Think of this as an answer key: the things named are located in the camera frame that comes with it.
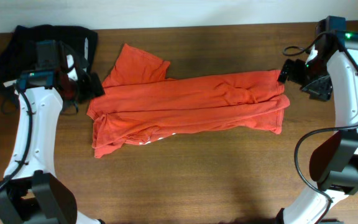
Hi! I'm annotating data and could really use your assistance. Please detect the black folded clothes pile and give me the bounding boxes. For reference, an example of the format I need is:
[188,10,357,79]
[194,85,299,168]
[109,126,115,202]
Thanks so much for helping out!
[0,25,98,96]

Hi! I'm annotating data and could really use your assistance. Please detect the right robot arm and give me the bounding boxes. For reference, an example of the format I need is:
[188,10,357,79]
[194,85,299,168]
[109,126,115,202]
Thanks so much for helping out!
[275,16,358,223]

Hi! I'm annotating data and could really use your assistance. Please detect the red t-shirt white lettering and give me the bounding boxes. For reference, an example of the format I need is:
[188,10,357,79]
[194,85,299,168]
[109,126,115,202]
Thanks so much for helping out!
[87,45,290,158]

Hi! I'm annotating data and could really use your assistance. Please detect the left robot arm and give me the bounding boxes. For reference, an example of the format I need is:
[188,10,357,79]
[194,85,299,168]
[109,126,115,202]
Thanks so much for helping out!
[0,40,104,224]

